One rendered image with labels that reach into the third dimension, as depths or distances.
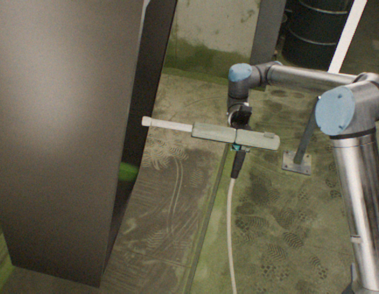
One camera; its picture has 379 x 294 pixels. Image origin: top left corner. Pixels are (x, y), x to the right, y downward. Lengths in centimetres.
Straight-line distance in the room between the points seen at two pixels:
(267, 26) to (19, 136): 235
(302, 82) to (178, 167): 133
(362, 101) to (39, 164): 82
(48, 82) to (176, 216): 156
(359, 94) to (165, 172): 163
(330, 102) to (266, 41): 206
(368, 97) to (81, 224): 87
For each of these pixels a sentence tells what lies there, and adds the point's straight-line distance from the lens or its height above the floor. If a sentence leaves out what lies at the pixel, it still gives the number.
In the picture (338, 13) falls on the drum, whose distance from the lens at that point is 344.
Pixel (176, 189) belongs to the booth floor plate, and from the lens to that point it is 230.
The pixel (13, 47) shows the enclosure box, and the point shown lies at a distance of 74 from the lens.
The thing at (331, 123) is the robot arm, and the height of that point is 127.
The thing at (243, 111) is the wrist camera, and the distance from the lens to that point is 131.
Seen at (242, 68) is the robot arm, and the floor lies 109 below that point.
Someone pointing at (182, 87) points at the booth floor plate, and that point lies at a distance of 311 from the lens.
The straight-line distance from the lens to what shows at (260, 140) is 124.
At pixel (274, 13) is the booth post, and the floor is 71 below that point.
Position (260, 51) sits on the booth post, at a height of 38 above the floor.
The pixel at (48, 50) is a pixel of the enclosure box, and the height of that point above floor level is 152.
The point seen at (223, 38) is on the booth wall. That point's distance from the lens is 304.
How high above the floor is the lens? 186
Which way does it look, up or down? 45 degrees down
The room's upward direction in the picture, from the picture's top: 3 degrees clockwise
